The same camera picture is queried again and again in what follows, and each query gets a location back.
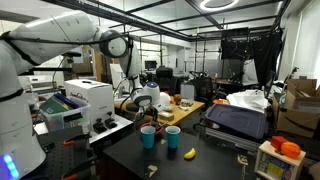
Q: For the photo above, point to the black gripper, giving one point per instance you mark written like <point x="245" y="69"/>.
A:
<point x="152" y="112"/>

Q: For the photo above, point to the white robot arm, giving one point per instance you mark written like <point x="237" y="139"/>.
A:
<point x="36" y="42"/>

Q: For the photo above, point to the blue cup left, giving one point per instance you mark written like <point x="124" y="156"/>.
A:
<point x="148" y="136"/>

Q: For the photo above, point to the blue cup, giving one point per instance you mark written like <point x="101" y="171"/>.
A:
<point x="172" y="136"/>
<point x="148" y="136"/>

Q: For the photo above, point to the red bowl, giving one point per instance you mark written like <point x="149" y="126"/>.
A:
<point x="158" y="132"/>

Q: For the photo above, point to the blue cup right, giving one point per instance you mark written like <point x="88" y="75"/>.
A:
<point x="172" y="136"/>

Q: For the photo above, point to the orange bowl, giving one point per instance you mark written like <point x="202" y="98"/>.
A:
<point x="220" y="101"/>

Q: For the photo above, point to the tan rectangular box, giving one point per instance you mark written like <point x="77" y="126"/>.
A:
<point x="166" y="116"/>

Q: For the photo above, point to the wooden desk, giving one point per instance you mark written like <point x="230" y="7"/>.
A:
<point x="179" y="113"/>

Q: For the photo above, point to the brown football toy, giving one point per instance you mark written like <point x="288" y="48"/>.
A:
<point x="177" y="98"/>

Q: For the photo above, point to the black office chair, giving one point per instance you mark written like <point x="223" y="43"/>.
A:
<point x="166" y="80"/>

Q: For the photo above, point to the white computer monitor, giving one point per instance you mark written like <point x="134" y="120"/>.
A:
<point x="117" y="77"/>

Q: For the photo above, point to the white cardboard box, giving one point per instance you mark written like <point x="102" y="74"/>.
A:
<point x="98" y="95"/>

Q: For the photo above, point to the yellow toy banana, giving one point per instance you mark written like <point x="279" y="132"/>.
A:
<point x="191" y="154"/>

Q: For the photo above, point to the clear plastic storage bin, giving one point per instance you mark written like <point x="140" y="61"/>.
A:
<point x="61" y="112"/>

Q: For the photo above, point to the blue plastic bin lid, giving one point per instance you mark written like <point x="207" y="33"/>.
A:
<point x="249" y="122"/>

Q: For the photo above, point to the black curtain backdrop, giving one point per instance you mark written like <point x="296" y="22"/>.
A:
<point x="264" y="49"/>

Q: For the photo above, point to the red toy block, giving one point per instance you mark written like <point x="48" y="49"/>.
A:
<point x="277" y="141"/>

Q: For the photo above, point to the wooden toy box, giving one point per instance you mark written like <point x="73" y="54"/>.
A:
<point x="272" y="165"/>

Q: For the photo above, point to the orange toy ball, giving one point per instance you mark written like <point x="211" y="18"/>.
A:
<point x="290" y="149"/>

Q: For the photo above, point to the brown cardboard box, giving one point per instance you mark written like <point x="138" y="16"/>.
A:
<point x="297" y="110"/>

